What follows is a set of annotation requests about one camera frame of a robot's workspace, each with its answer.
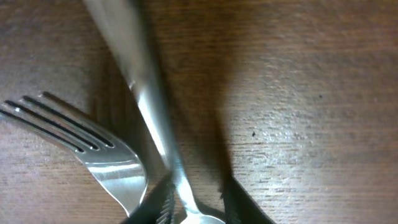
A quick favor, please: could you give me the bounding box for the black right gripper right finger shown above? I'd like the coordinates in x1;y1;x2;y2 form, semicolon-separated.
221;176;275;224

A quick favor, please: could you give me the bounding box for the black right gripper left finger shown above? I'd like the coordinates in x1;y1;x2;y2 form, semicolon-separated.
121;174;175;224

